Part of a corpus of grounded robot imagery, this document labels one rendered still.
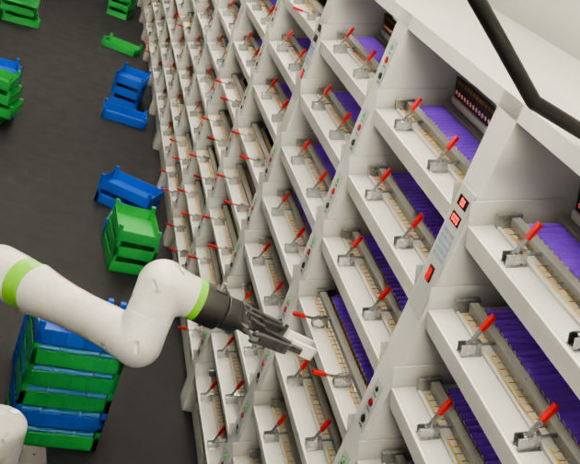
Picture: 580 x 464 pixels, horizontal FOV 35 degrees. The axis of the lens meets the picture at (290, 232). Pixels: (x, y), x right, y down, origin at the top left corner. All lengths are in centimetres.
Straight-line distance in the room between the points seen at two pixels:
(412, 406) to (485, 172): 49
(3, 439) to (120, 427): 118
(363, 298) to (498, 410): 72
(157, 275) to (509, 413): 77
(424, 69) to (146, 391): 183
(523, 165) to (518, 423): 49
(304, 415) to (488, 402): 91
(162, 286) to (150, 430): 160
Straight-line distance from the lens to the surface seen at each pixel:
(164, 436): 347
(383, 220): 221
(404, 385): 194
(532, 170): 180
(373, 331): 211
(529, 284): 161
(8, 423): 233
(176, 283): 193
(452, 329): 180
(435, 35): 220
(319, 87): 309
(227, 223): 379
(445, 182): 198
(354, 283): 230
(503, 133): 177
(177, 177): 523
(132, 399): 360
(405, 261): 203
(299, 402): 249
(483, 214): 179
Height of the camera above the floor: 202
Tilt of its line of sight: 21 degrees down
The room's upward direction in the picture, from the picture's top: 22 degrees clockwise
